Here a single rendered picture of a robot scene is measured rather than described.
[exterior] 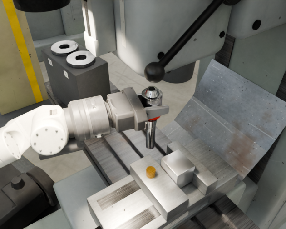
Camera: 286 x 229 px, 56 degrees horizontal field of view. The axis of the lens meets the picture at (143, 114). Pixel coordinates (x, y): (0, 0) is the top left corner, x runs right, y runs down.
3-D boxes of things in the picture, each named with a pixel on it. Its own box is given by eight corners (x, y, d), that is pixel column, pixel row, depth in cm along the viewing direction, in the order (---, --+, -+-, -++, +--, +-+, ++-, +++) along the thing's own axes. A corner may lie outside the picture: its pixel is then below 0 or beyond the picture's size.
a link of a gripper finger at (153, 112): (167, 113, 62) (141, 119, 61) (168, 102, 60) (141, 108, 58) (170, 117, 61) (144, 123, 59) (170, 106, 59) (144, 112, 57)
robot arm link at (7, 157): (54, 98, 60) (-4, 126, 58) (55, 113, 52) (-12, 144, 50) (67, 122, 63) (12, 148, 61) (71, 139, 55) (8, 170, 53)
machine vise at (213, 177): (120, 268, 57) (116, 246, 50) (89, 213, 67) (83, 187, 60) (233, 189, 72) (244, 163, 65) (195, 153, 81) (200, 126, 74)
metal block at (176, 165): (175, 191, 63) (177, 176, 59) (160, 174, 66) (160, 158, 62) (192, 181, 65) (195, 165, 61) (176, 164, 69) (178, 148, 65)
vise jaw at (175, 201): (166, 222, 58) (167, 212, 55) (129, 174, 67) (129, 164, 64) (187, 208, 60) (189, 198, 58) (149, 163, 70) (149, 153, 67)
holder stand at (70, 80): (84, 122, 91) (74, 72, 78) (52, 93, 104) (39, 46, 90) (112, 107, 98) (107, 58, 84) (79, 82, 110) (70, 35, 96)
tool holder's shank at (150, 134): (149, 108, 66) (148, 139, 73) (141, 115, 64) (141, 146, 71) (160, 113, 64) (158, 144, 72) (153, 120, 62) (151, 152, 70)
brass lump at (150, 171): (149, 180, 61) (149, 175, 60) (144, 173, 62) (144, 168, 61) (157, 175, 62) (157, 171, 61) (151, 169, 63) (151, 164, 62)
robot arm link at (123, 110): (148, 108, 54) (89, 122, 51) (147, 141, 60) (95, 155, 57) (129, 75, 63) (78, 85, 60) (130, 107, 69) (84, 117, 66)
